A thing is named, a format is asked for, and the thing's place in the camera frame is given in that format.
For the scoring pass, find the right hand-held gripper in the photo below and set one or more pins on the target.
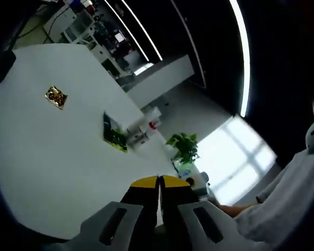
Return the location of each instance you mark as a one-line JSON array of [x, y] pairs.
[[199, 183]]

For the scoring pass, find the curved ceiling light strip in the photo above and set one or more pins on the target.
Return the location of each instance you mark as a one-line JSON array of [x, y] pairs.
[[247, 78]]

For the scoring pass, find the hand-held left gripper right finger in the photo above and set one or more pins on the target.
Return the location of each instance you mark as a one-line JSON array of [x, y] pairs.
[[180, 209]]

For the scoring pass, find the white shelf cart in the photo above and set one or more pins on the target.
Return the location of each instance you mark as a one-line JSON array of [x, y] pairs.
[[60, 21]]

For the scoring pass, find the white skincare bottle red label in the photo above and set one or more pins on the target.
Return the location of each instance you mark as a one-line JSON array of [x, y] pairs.
[[154, 116]]

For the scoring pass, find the blue storage box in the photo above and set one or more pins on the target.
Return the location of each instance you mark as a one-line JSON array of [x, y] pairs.
[[74, 2]]

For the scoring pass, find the potted green plant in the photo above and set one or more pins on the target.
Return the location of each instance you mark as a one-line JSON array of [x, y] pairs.
[[184, 146]]

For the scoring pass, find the white skincare bottle clear cap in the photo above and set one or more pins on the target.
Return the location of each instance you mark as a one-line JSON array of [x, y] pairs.
[[136, 132]]

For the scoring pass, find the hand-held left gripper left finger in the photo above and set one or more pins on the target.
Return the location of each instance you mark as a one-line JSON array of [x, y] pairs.
[[138, 209]]

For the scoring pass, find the person's light grey shirt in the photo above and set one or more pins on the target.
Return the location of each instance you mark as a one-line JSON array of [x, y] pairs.
[[285, 204]]

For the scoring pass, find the blue plastic bag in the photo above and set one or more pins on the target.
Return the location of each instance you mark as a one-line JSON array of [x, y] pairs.
[[184, 173]]

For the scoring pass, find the gold foil sachet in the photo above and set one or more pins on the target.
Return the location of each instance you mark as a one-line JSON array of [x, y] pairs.
[[56, 96]]

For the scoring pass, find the green printed sachet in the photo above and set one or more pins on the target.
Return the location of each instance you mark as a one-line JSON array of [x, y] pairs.
[[115, 136]]

